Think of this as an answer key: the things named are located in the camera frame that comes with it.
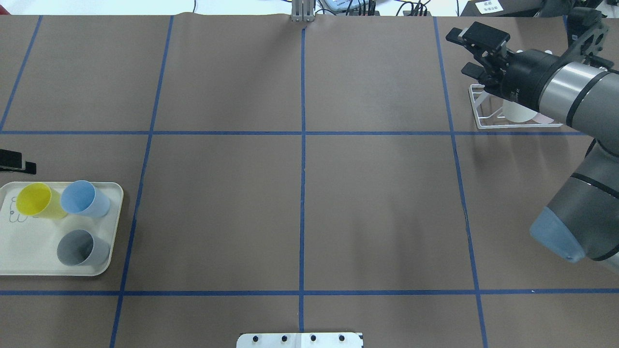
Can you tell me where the grey plastic cup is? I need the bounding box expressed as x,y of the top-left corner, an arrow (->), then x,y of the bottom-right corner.
56,230 -> 111,266

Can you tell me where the pink plastic cup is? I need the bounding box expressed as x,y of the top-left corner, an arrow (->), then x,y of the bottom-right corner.
532,113 -> 555,125

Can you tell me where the blue plastic cup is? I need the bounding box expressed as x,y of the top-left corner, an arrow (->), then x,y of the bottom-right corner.
60,180 -> 111,218

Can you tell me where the right teach pendant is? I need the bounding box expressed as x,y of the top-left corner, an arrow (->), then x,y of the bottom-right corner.
322,0 -> 364,13

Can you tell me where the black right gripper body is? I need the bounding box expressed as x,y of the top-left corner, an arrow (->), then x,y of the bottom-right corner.
484,49 -> 560,111

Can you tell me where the aluminium frame post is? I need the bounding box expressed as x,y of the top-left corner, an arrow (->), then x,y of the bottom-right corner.
289,0 -> 316,23

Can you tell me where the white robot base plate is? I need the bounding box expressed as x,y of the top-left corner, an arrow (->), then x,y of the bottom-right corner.
236,332 -> 364,348

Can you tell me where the light green plastic cup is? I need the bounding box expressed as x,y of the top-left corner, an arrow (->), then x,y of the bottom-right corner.
501,100 -> 538,123

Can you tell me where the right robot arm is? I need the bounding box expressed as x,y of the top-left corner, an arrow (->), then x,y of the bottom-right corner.
446,21 -> 619,273

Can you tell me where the black box with label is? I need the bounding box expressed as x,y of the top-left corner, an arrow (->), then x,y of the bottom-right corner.
459,0 -> 544,17

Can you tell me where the cream plastic tray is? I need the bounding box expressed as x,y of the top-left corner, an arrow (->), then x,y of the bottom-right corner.
0,181 -> 124,276

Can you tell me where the yellow plastic cup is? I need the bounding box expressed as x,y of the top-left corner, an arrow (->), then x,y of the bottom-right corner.
15,182 -> 68,220

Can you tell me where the white wire cup rack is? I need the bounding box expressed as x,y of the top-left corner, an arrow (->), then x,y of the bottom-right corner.
468,84 -> 563,130

